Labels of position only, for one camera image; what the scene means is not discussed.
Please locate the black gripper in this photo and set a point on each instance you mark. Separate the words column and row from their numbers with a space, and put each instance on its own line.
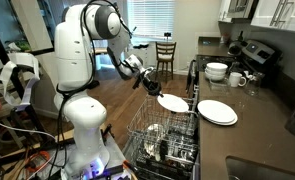
column 148, row 83

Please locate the white dinner plate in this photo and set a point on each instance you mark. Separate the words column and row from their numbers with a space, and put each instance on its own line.
column 217, row 111
column 227, row 124
column 173, row 102

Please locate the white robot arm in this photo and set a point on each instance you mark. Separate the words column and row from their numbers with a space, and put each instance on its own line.
column 77, row 60

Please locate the robot base table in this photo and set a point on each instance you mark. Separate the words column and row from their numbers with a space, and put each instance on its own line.
column 117, row 153

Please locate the lower dishwasher rack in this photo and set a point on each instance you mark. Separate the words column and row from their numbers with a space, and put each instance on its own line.
column 173, row 166

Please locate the wooden chair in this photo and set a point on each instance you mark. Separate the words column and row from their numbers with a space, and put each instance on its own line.
column 165, row 55

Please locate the stainless steel bowl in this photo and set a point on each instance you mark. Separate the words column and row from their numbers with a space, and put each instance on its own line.
column 155, row 136

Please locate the white bowl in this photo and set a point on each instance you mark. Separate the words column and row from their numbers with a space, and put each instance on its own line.
column 215, row 73
column 217, row 66
column 214, row 78

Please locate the clear glass container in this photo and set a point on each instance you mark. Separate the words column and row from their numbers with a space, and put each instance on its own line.
column 218, row 86

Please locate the wooden side table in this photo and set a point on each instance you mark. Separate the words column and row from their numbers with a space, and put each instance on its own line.
column 102, row 50

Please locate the white window blinds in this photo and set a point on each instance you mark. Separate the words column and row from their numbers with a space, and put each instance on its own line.
column 150, row 18

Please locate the white mug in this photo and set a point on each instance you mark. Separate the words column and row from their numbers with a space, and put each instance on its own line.
column 235, row 80

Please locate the clear glass jar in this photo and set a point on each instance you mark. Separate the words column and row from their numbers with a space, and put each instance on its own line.
column 253, row 85

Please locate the black and steel stove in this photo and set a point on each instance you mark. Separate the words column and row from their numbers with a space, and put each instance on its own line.
column 247, row 53

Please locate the dark wine bottle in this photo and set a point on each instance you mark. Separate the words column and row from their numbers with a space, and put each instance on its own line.
column 241, row 36

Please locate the stainless steel microwave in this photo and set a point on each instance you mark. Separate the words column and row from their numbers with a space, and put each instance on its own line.
column 242, row 9

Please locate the black stand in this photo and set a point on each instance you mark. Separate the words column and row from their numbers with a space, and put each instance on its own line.
column 17, row 86

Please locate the white upper cabinet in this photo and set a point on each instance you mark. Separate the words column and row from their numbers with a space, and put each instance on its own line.
column 287, row 13

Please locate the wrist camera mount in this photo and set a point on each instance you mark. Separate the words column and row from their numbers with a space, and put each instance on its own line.
column 148, row 70

